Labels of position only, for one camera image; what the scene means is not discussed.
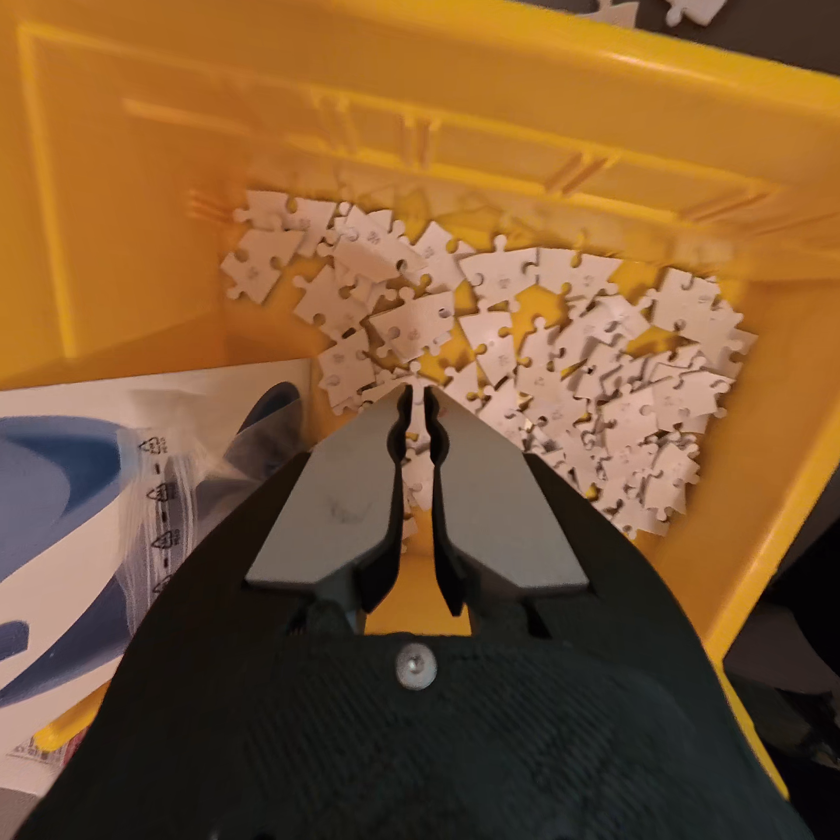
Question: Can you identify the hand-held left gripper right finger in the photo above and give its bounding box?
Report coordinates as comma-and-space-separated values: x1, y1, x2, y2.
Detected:
423, 385, 590, 619

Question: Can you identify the white card with blue shapes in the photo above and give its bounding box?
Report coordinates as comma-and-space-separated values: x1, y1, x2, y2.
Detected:
0, 357, 312, 765

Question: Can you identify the pile of white puzzle pieces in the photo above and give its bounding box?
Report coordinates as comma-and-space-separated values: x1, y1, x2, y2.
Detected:
220, 190, 759, 542

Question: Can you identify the clear plastic bag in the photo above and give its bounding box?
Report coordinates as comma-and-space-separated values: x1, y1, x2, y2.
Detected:
118, 387, 309, 624

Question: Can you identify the yellow plastic bin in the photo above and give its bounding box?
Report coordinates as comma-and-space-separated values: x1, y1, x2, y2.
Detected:
0, 0, 840, 798

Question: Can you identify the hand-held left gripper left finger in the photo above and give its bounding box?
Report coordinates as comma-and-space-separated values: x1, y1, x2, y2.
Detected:
244, 384, 414, 618

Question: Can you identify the white jigsaw puzzle piece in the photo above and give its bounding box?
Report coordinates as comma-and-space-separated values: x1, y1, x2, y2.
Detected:
663, 0, 729, 27
584, 0, 641, 27

